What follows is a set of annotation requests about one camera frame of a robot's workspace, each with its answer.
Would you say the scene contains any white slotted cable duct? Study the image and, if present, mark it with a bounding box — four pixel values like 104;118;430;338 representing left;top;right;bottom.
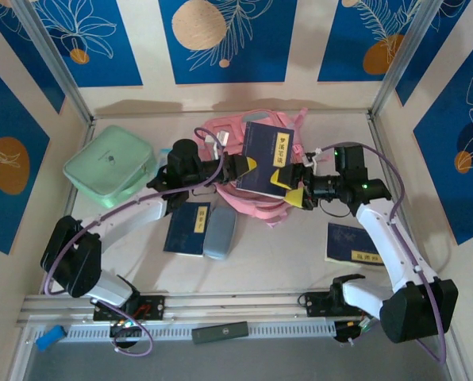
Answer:
63;321;337;341

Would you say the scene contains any aluminium mounting rail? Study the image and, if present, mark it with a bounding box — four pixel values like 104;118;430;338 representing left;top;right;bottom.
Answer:
16;284;455;329

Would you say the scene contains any aluminium table side rail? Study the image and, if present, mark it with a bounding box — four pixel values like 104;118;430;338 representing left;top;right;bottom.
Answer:
40;118;98;295
366;113;434;287

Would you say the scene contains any dark blue book wide label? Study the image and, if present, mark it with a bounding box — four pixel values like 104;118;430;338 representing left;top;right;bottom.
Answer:
235;121;296;198

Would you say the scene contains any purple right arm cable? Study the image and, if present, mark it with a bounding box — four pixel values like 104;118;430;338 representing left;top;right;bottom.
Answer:
319;142;448;365

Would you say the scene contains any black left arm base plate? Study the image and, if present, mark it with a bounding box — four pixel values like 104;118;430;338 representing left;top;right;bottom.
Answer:
92;294;167;322

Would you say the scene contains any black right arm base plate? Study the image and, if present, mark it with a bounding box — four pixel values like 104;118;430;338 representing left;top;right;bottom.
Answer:
304;291;377;318

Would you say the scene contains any dark blue book narrow label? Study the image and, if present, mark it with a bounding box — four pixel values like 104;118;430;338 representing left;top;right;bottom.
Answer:
163;202;213;258

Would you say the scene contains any dark rectangular device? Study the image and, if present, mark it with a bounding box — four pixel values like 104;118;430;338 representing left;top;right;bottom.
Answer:
191;321;249;345

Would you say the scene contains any aluminium frame post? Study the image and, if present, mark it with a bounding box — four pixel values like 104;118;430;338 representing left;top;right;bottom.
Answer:
369;0;444;120
12;0;98;125

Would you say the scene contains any dark blue book plant drawing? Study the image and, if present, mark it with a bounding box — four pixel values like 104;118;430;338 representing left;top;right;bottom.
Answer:
325;221;385;270

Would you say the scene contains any small black controller module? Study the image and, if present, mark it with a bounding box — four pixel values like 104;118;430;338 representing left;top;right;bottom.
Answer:
333;317;375;345
109;319;143;352

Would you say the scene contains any grey glasses case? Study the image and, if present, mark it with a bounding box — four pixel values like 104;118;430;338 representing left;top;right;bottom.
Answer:
202;206;238;260

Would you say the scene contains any pink backpack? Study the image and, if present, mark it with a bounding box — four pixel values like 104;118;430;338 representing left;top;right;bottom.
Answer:
192;107;310;228

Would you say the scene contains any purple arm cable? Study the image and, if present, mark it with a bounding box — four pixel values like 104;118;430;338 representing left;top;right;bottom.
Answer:
319;142;448;365
41;126;232;357

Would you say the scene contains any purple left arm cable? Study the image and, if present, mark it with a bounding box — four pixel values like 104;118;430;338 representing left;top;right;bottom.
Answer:
41;126;232;357

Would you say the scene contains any blue roll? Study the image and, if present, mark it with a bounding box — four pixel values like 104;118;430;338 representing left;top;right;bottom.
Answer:
35;324;66;352

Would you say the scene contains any mint green zip case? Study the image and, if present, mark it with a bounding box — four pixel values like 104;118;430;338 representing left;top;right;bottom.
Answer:
63;125;159;210

